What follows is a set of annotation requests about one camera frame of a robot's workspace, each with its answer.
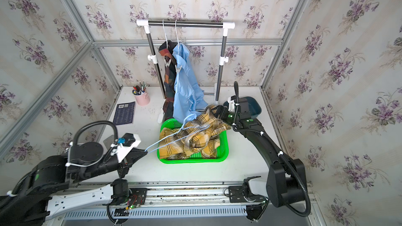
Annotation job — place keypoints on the white hanger of blue shirt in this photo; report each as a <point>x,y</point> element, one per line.
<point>176,32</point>

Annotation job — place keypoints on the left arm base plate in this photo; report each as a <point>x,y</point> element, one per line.
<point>135,199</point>

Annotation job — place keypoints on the dark plaid shirt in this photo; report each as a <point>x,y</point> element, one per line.
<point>169,80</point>

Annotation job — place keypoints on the light blue shirt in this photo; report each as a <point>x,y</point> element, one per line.
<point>189,97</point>

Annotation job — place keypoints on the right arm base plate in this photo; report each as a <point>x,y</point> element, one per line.
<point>239,194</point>

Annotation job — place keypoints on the green plastic basket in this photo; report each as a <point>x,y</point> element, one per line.
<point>222,150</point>

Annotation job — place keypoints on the dark blue booklet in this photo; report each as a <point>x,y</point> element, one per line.
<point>124,113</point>

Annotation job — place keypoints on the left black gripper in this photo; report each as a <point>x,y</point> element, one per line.
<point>129,160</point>

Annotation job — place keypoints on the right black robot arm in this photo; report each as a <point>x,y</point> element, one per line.
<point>286,183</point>

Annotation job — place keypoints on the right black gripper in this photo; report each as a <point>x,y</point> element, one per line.
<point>224,114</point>

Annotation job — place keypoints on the pink pen cup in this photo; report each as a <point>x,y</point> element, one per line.
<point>140,93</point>

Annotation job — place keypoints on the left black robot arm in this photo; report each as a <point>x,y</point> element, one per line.
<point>34,199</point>

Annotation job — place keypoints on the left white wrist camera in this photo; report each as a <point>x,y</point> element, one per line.
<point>124,145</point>

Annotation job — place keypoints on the yellow plaid shirt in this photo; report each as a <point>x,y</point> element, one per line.
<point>198,135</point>

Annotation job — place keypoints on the white hanger of dark shirt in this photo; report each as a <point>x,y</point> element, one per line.
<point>166,39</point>

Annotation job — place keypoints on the metal clothes rack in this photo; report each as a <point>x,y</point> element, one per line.
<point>146,24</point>

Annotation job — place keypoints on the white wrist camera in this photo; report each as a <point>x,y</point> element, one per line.
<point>232,101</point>
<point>124,145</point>

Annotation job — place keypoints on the dark teal plastic bin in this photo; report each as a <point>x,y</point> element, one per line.
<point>249,108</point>

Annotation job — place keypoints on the grey sponge block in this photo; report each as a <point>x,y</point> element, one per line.
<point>109,141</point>

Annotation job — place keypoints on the white clothespin on dark shirt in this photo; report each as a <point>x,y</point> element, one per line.
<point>167,61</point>

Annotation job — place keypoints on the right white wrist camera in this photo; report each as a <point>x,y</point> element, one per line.
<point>232,101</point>

